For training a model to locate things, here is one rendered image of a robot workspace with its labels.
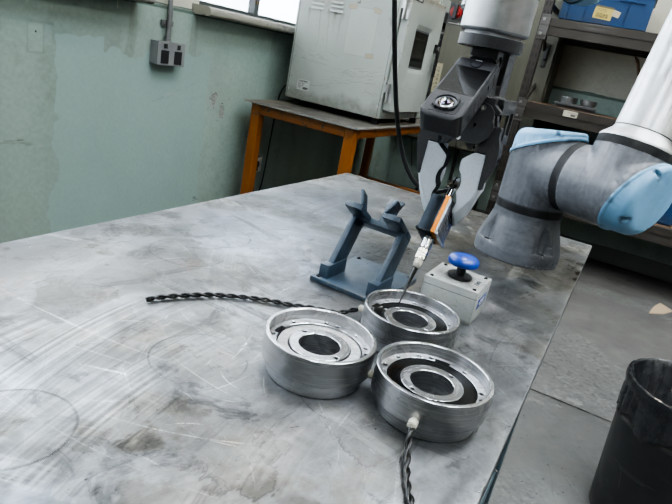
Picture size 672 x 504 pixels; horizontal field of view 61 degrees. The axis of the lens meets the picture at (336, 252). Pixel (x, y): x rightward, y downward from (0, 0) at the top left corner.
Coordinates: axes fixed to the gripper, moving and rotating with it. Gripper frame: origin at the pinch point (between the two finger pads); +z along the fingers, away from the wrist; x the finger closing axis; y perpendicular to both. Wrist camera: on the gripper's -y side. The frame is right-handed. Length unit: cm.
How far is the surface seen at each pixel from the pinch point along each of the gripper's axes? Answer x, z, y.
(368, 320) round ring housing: 0.4, 10.2, -13.5
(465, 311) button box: -5.7, 11.4, 1.5
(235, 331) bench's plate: 11.0, 13.1, -22.0
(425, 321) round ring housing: -3.8, 10.5, -7.7
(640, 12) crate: 21, -67, 336
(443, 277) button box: -1.6, 8.6, 2.6
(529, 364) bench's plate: -15.0, 13.2, -2.0
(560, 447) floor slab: -21, 93, 120
